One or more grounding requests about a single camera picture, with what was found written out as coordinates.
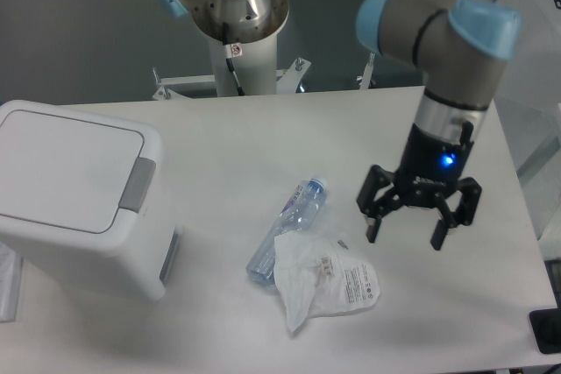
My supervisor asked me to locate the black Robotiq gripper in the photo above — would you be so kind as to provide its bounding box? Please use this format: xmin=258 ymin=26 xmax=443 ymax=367
xmin=356 ymin=122 xmax=482 ymax=251

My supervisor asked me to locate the black cable on pedestal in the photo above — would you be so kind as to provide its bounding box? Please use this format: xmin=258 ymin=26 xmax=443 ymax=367
xmin=221 ymin=23 xmax=245 ymax=97

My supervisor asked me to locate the white box with lettering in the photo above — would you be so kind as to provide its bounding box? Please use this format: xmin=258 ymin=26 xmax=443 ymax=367
xmin=498 ymin=0 xmax=560 ymax=109

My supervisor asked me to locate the crumpled white plastic bag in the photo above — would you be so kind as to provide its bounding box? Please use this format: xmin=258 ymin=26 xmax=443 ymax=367
xmin=273 ymin=231 xmax=380 ymax=333

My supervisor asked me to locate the white metal base frame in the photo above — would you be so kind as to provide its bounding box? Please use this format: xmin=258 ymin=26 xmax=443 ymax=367
xmin=151 ymin=52 xmax=378 ymax=101

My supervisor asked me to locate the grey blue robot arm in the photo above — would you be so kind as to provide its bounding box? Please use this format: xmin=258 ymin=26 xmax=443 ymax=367
xmin=159 ymin=0 xmax=521 ymax=249

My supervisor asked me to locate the clear plastic sheet left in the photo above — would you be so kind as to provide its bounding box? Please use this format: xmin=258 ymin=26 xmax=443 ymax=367
xmin=1 ymin=243 xmax=23 ymax=322

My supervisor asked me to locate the black device at table edge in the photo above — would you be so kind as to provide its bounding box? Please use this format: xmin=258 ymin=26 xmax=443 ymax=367
xmin=529 ymin=308 xmax=560 ymax=355

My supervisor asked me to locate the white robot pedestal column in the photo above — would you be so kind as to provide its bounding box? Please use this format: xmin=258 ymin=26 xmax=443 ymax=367
xmin=207 ymin=35 xmax=277 ymax=97

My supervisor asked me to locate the clear plastic water bottle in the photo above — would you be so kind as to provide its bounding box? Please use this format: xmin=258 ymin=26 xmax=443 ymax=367
xmin=245 ymin=175 xmax=327 ymax=287

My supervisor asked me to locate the white push-lid trash can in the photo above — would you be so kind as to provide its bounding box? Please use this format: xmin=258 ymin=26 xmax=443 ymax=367
xmin=1 ymin=100 xmax=177 ymax=301

